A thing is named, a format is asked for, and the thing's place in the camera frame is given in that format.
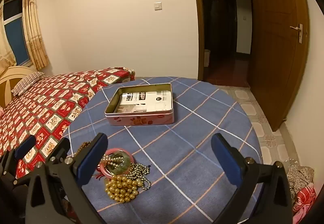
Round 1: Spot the light brown bead strand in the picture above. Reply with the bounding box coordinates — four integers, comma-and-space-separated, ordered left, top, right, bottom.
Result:
75, 141, 93, 155

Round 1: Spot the grey knitted cloth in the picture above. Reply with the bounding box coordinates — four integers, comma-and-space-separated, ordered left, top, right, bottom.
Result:
286, 164, 315, 201

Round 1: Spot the striped pillow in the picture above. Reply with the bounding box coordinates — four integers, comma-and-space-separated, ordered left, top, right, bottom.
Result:
11, 71, 45, 96

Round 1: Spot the sheer cream curtain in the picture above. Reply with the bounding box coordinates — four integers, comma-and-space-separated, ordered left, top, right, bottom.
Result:
0, 1, 17, 75

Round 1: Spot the beige patterned curtain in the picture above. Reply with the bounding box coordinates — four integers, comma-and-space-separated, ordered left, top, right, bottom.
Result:
21, 0, 50, 70

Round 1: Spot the silver bead chain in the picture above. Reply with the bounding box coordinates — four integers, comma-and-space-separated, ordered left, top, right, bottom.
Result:
102, 154, 151, 191

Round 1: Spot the cream wooden headboard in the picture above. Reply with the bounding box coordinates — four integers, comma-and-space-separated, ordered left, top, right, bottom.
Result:
0, 65, 38, 108

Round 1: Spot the white printed paper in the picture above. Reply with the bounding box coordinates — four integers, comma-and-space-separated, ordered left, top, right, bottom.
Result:
114, 90, 173, 113

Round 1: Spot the green jade pendant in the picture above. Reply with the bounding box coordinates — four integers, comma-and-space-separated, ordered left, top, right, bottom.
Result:
108, 153, 131, 174

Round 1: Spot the metal door handle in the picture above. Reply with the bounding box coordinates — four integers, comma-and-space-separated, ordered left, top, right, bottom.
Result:
290, 23, 303, 43

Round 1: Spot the blue plaid tablecloth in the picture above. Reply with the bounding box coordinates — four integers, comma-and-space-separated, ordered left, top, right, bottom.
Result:
62, 76, 262, 224

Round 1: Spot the brown wooden door frame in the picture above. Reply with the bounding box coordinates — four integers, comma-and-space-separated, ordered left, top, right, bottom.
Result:
190, 0, 206, 81

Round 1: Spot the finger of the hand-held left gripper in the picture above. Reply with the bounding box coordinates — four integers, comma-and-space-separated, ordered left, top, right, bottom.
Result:
48, 137, 70, 164
2, 135, 36, 179

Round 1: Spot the red patterned bed blanket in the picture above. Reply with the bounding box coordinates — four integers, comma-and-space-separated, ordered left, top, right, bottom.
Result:
0, 68, 136, 180

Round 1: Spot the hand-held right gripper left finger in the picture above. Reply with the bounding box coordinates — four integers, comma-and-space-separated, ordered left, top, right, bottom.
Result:
25, 133, 109, 224

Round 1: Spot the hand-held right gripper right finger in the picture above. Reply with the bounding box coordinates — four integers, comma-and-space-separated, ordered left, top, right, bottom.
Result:
211, 133, 294, 224

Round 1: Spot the window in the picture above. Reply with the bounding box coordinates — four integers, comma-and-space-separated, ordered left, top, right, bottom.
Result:
2, 0, 32, 67

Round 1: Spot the red plaid cloth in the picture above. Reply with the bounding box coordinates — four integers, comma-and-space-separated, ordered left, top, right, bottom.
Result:
292, 185, 318, 223

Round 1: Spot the pink floral tin box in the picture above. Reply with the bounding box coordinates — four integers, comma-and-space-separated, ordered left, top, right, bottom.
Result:
104, 83, 175, 126

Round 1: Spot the pink bangle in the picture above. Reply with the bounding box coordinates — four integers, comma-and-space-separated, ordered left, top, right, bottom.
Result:
99, 147, 134, 179

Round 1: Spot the brown wooden door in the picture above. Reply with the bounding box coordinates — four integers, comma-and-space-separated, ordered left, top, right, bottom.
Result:
245, 0, 310, 132

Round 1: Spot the gold bead necklace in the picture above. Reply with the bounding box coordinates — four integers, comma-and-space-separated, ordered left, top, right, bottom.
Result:
105, 175, 140, 203

